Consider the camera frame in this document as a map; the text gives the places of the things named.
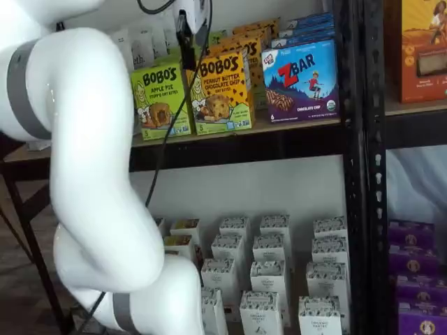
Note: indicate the white box blue label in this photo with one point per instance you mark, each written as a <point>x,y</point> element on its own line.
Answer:
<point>159,225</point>

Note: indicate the purple snack box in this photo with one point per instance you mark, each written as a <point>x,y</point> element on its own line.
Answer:
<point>422,289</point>
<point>413,261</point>
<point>412,234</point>
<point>422,321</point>

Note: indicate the orange Bobo's peanut butter box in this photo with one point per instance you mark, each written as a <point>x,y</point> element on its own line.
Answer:
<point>262,25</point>
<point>258,35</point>
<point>223,94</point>
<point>253,70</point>

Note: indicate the black frame side table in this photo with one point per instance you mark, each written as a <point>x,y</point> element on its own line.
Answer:
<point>28,155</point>

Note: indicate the white patterned carton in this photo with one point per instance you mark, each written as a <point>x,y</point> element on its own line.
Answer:
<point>214,314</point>
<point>330,249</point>
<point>320,315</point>
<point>234,227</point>
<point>269,247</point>
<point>268,279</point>
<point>275,226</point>
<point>327,279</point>
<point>330,227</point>
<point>218,279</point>
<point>262,314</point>
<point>227,247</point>

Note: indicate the wooden shelf board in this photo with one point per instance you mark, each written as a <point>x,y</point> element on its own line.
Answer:
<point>419,108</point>
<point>297,124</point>

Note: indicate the large orange snack box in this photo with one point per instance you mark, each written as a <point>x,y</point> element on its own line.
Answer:
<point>422,52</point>

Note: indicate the green Bobo's apple pie box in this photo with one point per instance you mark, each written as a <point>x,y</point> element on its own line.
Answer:
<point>218,37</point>
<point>160,104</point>

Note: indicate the blue purple Zbar box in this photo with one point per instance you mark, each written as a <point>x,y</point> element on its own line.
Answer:
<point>311,28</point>
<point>300,83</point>
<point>311,19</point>
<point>307,37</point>

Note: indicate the white box yellow label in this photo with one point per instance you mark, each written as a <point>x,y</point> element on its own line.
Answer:
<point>179,244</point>
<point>185,227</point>

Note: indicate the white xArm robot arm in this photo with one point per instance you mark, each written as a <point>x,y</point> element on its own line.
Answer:
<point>91,157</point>

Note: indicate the white cartons with patterned tops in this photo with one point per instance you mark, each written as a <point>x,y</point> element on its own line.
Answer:
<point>297,279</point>

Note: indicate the black metal shelf rack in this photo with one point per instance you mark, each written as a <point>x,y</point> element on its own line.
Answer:
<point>375,104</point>
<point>352,174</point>

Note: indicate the white plastic sheet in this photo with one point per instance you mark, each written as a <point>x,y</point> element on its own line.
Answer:
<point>415,185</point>

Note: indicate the white granola bag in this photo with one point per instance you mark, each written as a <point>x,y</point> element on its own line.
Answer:
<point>160,40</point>
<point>172,38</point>
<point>141,49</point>

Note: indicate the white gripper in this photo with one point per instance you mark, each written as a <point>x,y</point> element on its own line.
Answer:
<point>197,14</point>

